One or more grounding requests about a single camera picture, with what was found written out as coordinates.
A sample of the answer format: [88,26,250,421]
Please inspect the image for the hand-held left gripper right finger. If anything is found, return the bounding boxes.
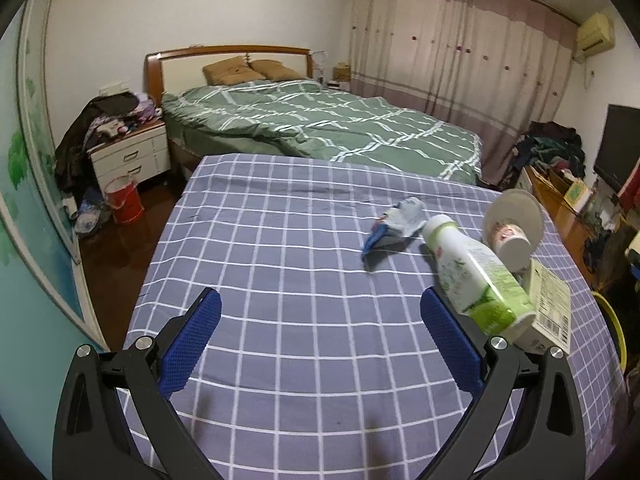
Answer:
[420,286,588,480]

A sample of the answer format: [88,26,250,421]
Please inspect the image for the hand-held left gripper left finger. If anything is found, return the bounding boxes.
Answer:
[52,287,223,480]

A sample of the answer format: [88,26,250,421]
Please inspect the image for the white bottle green label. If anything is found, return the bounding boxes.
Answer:
[422,214,536,341]

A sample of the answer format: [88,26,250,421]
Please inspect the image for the green and white box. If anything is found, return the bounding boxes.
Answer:
[510,258,573,353]

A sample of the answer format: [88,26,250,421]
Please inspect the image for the blue and white wrapper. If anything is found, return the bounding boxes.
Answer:
[361,197,427,263]

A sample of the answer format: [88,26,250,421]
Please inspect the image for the white tape roll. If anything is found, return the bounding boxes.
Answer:
[482,189,546,273]

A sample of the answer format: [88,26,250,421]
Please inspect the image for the dark bin with yellow rim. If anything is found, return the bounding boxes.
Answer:
[592,290,628,376]

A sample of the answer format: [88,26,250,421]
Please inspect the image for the blue-grey checked cloth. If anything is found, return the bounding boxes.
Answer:
[122,154,626,480]

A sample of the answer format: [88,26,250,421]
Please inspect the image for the red bucket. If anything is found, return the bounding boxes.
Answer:
[102,175,143,224]

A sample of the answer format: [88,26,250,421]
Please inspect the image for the plastic bags on floor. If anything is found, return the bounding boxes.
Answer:
[62,187,113,236]

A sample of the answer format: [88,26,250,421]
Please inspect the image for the wooden desk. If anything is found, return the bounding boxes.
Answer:
[520,165,626,291]

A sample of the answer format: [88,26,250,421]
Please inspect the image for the green picture box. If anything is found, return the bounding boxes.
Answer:
[564,177,593,213]

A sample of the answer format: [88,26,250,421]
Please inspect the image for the white nightstand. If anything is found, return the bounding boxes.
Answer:
[89,120,172,191]

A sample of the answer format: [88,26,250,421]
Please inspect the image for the heap of mixed clothes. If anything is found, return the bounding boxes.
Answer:
[510,121,586,186]

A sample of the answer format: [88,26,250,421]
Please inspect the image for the red jacket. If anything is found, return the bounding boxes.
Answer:
[617,157,640,211]

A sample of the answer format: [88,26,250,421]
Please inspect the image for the sliding wardrobe door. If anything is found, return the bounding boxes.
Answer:
[0,0,108,356]

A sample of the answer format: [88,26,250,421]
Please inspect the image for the pile of dark clothes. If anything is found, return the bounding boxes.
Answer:
[54,91,166,193]

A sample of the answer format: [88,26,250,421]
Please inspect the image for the green checked duvet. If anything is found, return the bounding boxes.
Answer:
[160,79,483,184]

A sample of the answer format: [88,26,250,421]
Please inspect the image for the black television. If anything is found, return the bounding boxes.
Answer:
[592,104,640,196]

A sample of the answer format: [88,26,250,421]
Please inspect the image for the brown pillow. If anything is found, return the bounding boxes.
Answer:
[248,59,303,81]
[202,57,266,86]

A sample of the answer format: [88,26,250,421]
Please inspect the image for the wooden bed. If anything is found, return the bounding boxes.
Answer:
[145,45,483,186]

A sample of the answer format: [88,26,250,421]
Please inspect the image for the beige and mauve curtain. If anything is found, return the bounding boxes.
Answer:
[347,0,581,191]

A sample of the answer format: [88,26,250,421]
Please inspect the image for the cream air conditioner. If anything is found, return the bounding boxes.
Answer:
[571,12,616,63]

